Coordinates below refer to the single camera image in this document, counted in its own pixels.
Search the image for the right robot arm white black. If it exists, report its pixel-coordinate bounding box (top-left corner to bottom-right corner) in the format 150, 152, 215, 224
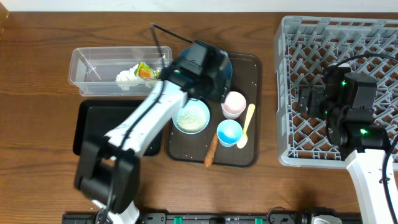
298, 64, 397, 223

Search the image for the grey dishwasher rack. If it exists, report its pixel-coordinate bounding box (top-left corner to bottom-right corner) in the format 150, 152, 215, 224
274, 16, 397, 169

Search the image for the yellow snack wrapper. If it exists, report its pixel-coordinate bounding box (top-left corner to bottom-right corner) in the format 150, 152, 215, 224
134, 62, 160, 80

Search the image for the orange carrot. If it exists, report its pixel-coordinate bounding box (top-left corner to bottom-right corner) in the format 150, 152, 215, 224
204, 132, 218, 167

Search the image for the light blue bowl with rice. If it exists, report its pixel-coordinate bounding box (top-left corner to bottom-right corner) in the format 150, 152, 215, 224
172, 99, 210, 134

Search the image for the blue cup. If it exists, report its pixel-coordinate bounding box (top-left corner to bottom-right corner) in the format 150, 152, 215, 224
216, 119, 243, 147

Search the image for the clear plastic waste bin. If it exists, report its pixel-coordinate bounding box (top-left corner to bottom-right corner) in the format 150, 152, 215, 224
68, 46, 172, 96

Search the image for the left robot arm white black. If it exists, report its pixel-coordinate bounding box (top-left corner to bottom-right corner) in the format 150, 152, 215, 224
74, 49, 232, 223

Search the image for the white tissue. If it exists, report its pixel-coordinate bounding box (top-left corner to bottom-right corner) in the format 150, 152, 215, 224
116, 64, 146, 91

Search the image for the dark blue plate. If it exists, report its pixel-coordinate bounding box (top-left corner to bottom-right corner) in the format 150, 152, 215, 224
174, 43, 233, 86

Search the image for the pink cup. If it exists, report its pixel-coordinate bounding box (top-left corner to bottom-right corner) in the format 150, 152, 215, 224
221, 91, 246, 119

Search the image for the black tray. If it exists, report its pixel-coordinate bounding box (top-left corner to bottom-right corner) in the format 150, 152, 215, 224
73, 100, 143, 156

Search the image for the yellow plastic spoon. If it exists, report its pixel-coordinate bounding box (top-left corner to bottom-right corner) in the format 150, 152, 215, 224
236, 103, 256, 149

